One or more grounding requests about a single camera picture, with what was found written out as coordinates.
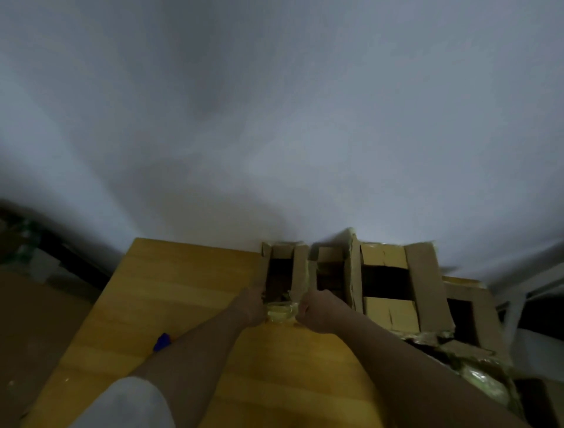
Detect person's right hand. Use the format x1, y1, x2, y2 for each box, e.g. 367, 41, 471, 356
294, 289, 354, 335

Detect person's left hand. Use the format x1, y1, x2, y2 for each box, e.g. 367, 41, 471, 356
236, 285, 270, 328

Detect row of cardboard boxes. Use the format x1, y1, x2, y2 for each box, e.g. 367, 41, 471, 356
308, 227, 564, 428

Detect person's right forearm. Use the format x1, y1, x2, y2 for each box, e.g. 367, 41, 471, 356
343, 308, 529, 428

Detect person's left forearm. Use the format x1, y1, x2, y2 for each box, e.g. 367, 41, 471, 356
131, 304, 254, 428

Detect person's white shirt sleeve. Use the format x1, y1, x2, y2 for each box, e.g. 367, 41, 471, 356
69, 376, 177, 428

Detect large brown cardboard sheet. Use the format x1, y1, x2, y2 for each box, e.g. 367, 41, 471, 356
0, 271, 94, 428

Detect yellow wooden table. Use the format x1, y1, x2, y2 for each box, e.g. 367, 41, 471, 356
19, 238, 397, 428

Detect white metal shelf rack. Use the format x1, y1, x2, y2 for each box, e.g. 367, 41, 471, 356
493, 245, 564, 381

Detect black bag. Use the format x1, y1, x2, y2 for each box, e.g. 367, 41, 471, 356
519, 299, 564, 341

